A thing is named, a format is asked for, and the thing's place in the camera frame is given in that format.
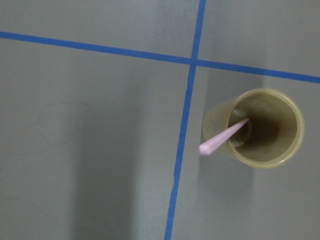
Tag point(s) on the pink chopstick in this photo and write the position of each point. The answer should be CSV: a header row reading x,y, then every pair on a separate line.
x,y
211,145

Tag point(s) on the yellow-brown plastic cup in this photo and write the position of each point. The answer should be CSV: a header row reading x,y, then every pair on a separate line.
x,y
273,134

